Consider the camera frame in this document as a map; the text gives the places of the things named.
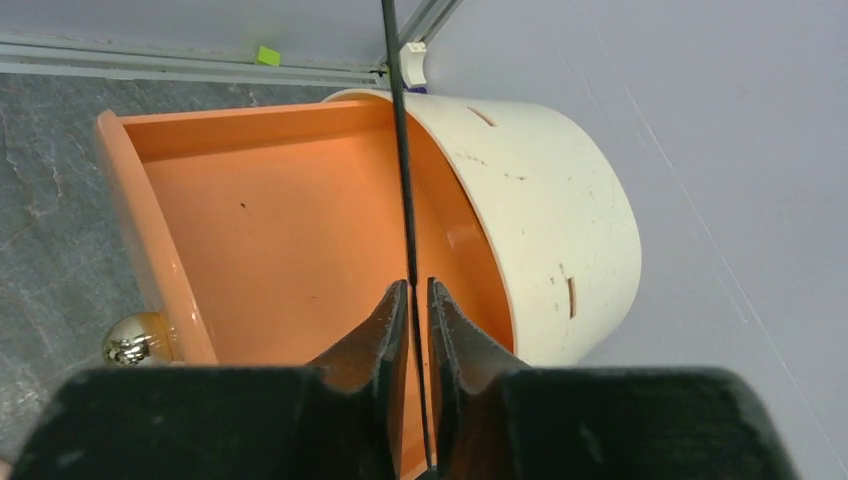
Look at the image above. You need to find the white round drawer organizer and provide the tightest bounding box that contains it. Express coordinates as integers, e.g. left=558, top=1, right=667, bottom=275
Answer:
left=323, top=88, right=643, bottom=369

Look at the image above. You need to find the green cube by wall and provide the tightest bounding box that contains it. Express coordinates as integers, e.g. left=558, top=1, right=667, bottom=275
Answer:
left=254, top=45, right=282, bottom=67

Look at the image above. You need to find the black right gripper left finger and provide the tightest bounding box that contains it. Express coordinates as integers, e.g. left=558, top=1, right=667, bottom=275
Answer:
left=305, top=280, right=408, bottom=479

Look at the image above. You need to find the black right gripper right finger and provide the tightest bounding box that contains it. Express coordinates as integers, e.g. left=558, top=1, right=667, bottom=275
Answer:
left=427, top=277, right=527, bottom=479

